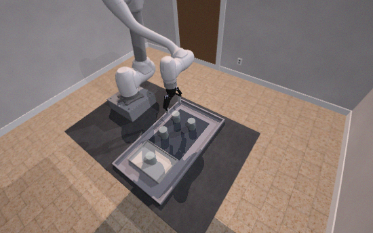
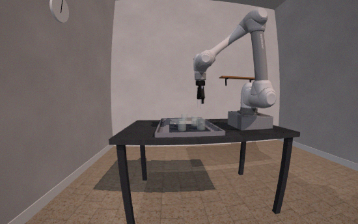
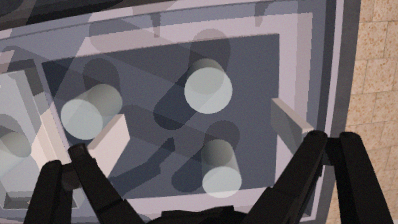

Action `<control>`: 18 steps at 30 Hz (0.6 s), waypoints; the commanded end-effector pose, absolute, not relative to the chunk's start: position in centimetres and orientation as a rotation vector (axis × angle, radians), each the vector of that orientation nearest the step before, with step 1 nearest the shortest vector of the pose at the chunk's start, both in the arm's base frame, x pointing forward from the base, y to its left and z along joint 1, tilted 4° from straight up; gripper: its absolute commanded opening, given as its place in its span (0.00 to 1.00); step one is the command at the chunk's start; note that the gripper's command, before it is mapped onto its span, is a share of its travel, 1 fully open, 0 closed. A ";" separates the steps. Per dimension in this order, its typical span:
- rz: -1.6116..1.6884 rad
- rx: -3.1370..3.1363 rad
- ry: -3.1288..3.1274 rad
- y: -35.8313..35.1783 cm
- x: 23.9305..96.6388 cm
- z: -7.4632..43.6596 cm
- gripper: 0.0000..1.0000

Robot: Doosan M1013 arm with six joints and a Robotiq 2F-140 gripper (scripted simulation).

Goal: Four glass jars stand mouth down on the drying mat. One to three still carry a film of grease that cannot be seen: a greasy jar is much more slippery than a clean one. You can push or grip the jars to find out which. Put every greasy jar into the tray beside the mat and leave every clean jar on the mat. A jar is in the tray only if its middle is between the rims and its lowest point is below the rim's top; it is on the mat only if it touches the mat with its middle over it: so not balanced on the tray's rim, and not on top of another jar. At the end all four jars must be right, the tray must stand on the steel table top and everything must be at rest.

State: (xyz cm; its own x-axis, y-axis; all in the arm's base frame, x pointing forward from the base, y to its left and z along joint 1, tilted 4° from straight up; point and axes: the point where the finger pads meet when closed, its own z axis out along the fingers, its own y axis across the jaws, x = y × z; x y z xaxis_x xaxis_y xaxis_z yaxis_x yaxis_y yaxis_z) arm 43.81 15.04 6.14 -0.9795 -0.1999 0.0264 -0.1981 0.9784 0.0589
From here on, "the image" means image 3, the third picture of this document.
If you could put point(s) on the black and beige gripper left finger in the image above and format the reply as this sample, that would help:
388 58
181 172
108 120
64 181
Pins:
50 205

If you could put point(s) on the clear glass cylinder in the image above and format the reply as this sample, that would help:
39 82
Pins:
14 149
208 88
87 114
220 173

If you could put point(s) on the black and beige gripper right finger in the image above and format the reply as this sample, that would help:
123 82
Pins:
361 200

